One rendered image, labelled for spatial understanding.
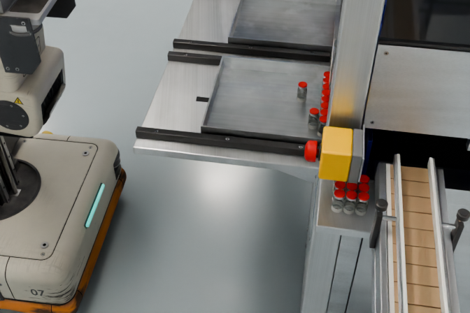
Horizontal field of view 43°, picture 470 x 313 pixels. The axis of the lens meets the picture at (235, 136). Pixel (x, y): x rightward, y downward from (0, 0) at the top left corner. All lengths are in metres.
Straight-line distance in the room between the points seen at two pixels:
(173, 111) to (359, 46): 0.51
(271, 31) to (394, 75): 0.62
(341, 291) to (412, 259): 0.52
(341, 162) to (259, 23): 0.68
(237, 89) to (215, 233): 0.92
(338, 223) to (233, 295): 0.99
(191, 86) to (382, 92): 0.52
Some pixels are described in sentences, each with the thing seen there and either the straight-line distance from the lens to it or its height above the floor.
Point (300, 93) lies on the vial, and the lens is 1.38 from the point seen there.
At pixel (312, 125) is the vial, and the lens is 1.32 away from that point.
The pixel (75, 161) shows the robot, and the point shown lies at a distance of 2.17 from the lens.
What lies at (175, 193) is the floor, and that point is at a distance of 2.38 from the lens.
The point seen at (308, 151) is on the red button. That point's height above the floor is 1.01.
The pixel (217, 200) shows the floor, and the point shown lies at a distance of 2.35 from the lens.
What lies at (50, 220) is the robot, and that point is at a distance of 2.01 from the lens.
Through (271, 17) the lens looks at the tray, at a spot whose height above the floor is 0.88.
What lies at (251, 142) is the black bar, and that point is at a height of 0.90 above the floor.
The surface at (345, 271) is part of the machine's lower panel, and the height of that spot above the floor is 0.56.
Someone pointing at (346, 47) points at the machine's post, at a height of 1.19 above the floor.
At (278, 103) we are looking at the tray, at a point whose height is 0.88.
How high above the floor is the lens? 1.78
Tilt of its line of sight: 43 degrees down
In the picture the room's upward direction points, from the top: straight up
